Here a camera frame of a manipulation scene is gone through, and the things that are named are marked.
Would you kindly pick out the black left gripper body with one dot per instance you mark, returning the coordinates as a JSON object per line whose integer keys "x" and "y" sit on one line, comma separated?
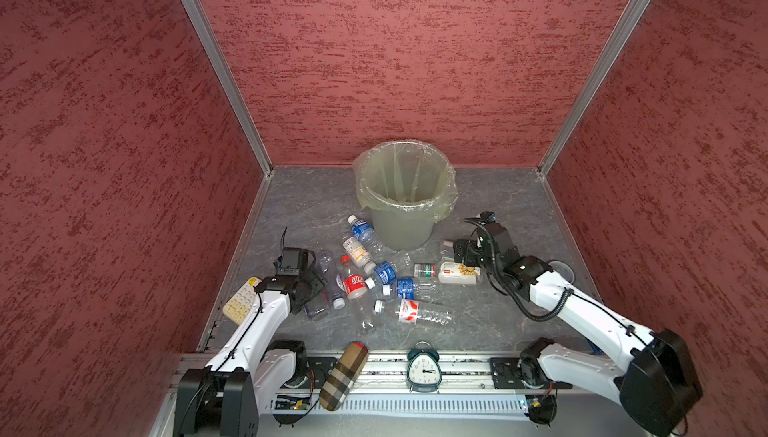
{"x": 312, "y": 286}

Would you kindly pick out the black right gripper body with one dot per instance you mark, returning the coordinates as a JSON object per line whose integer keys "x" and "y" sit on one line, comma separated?
{"x": 473, "y": 255}

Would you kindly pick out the Gamer label clear bottle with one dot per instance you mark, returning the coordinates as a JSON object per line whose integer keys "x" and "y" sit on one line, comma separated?
{"x": 329, "y": 272}

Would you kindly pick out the chrysanthemum tea bottle green neck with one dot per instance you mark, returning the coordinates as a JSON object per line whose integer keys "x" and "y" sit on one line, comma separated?
{"x": 448, "y": 273}

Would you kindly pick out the red Coca-Cola bottle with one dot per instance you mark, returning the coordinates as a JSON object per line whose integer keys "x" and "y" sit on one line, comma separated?
{"x": 358, "y": 294}

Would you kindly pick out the blue label sports drink bottle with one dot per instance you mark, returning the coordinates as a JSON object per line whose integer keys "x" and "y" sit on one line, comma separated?
{"x": 409, "y": 288}

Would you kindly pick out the red white label water bottle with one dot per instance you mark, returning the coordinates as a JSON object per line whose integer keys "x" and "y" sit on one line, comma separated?
{"x": 415, "y": 312}

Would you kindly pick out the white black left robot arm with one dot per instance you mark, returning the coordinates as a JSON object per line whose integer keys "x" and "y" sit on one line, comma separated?
{"x": 230, "y": 393}

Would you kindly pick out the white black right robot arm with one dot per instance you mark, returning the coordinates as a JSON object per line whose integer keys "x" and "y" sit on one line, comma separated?
{"x": 650, "y": 374}

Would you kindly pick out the grey mesh waste bin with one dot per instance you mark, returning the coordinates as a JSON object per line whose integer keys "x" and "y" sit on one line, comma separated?
{"x": 399, "y": 232}

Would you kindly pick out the clear plastic bin liner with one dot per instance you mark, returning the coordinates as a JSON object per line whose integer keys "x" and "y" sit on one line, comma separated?
{"x": 408, "y": 177}

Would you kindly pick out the orange white label bottle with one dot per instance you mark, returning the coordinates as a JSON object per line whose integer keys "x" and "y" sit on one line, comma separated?
{"x": 358, "y": 254}

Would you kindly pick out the blue label water bottle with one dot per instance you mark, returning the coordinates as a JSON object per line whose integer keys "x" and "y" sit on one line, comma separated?
{"x": 366, "y": 235}

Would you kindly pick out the grey round lid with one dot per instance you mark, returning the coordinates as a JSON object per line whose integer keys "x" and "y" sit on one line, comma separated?
{"x": 564, "y": 270}

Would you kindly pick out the Pocari Sweat blue bottle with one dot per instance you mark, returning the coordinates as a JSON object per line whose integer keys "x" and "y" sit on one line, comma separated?
{"x": 394, "y": 266}

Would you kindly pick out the plaid cylindrical case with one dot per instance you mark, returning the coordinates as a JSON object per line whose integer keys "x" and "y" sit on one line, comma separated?
{"x": 343, "y": 376}

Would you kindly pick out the green alarm clock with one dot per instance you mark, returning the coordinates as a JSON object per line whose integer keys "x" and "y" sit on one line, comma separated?
{"x": 423, "y": 372}

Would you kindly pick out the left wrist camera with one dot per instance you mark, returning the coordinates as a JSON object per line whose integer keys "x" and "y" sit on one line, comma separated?
{"x": 293, "y": 262}

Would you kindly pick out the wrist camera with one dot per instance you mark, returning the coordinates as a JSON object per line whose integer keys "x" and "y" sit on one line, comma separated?
{"x": 293, "y": 262}
{"x": 488, "y": 217}

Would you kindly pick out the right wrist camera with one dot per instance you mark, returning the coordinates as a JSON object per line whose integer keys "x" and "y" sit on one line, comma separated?
{"x": 488, "y": 217}

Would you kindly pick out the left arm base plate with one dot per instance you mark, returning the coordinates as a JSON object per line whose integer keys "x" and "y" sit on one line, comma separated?
{"x": 314, "y": 377}

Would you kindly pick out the aluminium front rail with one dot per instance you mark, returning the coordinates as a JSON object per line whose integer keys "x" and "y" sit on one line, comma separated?
{"x": 453, "y": 373}

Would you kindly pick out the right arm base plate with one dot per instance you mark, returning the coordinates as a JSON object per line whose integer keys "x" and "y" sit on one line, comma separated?
{"x": 506, "y": 375}

